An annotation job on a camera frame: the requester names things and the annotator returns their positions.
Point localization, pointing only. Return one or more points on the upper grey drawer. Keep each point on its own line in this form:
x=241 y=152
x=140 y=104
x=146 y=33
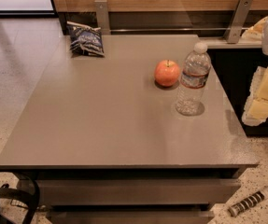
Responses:
x=136 y=192

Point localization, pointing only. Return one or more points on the red apple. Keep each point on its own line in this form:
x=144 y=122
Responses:
x=166 y=73

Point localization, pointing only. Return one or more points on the blue chip bag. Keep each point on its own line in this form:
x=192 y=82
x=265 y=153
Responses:
x=85 y=40

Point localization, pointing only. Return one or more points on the grey drawer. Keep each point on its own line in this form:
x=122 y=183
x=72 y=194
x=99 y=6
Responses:
x=131 y=217
x=136 y=192

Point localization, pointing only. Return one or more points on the metal bracket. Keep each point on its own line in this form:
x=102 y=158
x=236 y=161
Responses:
x=102 y=16
x=234 y=30

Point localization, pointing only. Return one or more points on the right metal bracket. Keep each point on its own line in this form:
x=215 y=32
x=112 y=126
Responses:
x=234 y=30

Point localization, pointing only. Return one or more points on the lower grey drawer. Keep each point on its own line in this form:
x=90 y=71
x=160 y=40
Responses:
x=131 y=217

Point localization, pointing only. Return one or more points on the left metal bracket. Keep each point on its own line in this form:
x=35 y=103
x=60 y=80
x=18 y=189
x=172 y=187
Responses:
x=102 y=16

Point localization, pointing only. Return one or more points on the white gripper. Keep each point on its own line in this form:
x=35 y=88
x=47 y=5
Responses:
x=256 y=108

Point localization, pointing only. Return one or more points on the clear plastic water bottle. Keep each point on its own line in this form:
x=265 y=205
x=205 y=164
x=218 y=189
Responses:
x=195 y=72

